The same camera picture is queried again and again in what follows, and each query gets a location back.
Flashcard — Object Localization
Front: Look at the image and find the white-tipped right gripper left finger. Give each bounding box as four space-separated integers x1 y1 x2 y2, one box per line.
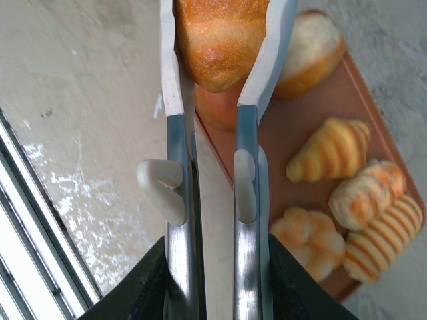
77 0 208 320

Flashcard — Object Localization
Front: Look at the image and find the white-tipped right gripper right finger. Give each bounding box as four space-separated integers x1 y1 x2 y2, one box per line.
232 0 360 320

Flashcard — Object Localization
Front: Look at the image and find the braided fake bun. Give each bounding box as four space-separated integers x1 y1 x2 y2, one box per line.
269 206 347 283

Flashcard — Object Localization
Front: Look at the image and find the long ridged striped fake bread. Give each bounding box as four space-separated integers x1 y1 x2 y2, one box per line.
343 194 424 283

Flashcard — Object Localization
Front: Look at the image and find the round striped fake roll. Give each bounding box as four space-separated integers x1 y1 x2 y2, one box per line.
328 159 408 232

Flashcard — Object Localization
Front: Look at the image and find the striped fake croissant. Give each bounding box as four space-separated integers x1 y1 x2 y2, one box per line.
286 116 372 183

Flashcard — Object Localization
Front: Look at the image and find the round brown fake bun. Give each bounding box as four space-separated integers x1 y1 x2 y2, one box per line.
193 85 246 131

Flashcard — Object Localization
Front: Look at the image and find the golden oval fake loaf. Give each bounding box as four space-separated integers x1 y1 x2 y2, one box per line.
173 0 271 93

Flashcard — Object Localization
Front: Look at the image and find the pale half loaf fake bread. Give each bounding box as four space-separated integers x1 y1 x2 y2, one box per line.
272 9 347 100

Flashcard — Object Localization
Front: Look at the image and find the brown rectangular tray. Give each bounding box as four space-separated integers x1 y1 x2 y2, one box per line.
194 46 427 303

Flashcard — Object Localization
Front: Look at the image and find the aluminium mounting rail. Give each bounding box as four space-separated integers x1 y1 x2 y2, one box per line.
0 108 103 320

